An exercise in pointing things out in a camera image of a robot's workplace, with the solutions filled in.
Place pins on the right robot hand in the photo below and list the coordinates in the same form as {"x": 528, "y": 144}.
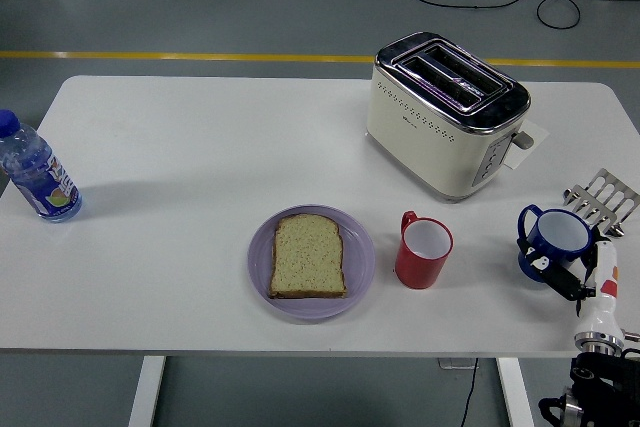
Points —
{"x": 605, "y": 297}

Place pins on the blue enamel cup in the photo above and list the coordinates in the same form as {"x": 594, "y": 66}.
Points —
{"x": 560, "y": 257}

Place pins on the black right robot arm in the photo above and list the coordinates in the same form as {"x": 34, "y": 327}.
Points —
{"x": 605, "y": 387}

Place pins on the red enamel cup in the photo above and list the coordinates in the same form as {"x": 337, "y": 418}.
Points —
{"x": 417, "y": 272}

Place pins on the slice of bread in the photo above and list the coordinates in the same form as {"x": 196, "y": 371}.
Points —
{"x": 307, "y": 257}

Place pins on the metal toast rack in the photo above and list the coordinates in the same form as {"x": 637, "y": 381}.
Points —
{"x": 612, "y": 197}

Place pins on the white table leg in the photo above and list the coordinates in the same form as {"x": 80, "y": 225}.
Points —
{"x": 147, "y": 392}
{"x": 515, "y": 392}

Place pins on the grey under-table socket box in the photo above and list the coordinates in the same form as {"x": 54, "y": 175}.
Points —
{"x": 452, "y": 363}

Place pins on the white paper sheet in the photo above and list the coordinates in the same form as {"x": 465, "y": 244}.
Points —
{"x": 541, "y": 133}

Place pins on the cream and chrome toaster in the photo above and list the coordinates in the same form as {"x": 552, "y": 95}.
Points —
{"x": 425, "y": 147}

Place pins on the purple round plate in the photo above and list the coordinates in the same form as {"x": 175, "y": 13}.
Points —
{"x": 360, "y": 257}

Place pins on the clear bottle with blue cap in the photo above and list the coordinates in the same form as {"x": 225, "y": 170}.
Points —
{"x": 40, "y": 177}

